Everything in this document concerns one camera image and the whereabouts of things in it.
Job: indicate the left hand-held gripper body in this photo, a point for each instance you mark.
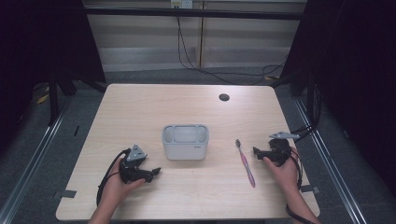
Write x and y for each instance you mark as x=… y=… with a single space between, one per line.
x=134 y=169

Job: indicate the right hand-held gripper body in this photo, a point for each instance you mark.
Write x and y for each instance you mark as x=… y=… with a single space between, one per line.
x=280 y=149

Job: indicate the person's left hand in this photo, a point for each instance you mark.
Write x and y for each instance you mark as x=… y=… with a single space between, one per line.
x=116 y=186

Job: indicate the person's right hand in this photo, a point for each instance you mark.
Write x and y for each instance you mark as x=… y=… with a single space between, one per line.
x=285 y=175

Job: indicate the pink toothbrush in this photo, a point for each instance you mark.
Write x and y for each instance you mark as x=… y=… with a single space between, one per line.
x=246 y=165

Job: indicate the grey toothbrush holder box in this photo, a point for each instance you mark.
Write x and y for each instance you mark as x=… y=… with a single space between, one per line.
x=185 y=146

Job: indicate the grey tape strip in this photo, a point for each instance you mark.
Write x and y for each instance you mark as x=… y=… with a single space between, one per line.
x=65 y=194
x=311 y=188

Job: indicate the small black floor strip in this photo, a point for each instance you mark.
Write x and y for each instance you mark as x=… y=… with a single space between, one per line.
x=76 y=130

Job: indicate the black curtain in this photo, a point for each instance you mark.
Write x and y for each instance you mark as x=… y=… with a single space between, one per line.
x=351 y=62
x=40 y=43

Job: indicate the yellow floor object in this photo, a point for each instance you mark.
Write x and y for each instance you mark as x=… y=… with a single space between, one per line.
x=43 y=98

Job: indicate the metal floor rail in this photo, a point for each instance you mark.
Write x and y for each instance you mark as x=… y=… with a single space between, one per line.
x=330 y=168
x=34 y=158

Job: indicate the black horizontal frame bar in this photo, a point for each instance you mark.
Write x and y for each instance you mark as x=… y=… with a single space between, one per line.
x=193 y=13

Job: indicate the white wall power outlet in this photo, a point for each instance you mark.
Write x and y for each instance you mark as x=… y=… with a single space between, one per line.
x=181 y=3

